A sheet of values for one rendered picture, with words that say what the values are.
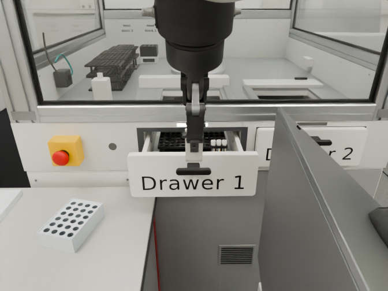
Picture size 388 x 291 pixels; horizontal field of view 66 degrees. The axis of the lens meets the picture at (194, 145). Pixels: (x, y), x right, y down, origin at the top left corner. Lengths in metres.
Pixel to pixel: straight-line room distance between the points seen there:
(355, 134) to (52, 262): 0.78
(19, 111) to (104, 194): 0.30
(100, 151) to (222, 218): 0.41
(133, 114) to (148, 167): 0.18
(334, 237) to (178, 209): 0.71
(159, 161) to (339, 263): 0.49
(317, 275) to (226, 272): 0.84
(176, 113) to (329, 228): 0.58
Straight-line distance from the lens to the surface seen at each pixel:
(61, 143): 0.82
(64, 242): 0.70
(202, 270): 1.11
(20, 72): 0.86
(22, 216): 0.86
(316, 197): 0.29
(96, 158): 0.87
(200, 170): 0.63
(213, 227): 0.98
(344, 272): 0.24
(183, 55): 0.38
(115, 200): 0.82
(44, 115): 0.87
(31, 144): 0.91
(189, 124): 0.42
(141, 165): 0.68
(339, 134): 0.88
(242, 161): 0.67
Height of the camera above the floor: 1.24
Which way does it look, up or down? 26 degrees down
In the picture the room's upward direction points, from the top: straight up
